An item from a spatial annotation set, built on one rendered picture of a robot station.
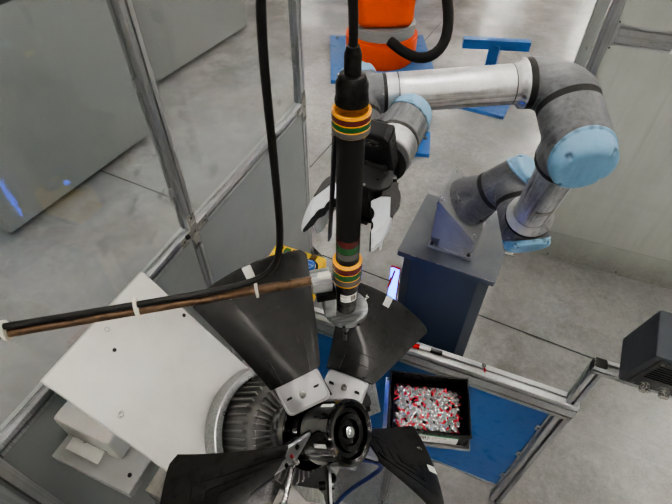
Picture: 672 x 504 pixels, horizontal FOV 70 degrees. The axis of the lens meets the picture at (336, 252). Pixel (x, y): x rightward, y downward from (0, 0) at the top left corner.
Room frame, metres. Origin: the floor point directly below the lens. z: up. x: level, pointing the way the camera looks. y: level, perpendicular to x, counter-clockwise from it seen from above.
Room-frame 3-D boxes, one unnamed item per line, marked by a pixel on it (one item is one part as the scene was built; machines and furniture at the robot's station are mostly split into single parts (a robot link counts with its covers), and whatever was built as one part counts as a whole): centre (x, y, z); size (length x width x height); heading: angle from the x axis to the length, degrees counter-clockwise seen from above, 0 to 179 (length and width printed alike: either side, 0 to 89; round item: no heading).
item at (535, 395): (0.76, -0.25, 0.82); 0.90 x 0.04 x 0.08; 68
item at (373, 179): (0.56, -0.06, 1.63); 0.12 x 0.08 x 0.09; 158
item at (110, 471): (0.57, 0.54, 0.85); 0.36 x 0.24 x 0.03; 158
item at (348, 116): (0.46, -0.02, 1.80); 0.04 x 0.04 x 0.03
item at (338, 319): (0.46, -0.01, 1.50); 0.09 x 0.07 x 0.10; 103
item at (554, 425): (0.59, -0.64, 0.39); 0.04 x 0.04 x 0.78; 68
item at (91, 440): (0.51, 0.59, 0.92); 0.17 x 0.16 x 0.11; 68
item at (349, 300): (0.46, -0.02, 1.65); 0.04 x 0.04 x 0.46
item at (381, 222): (0.45, -0.06, 1.63); 0.09 x 0.03 x 0.06; 179
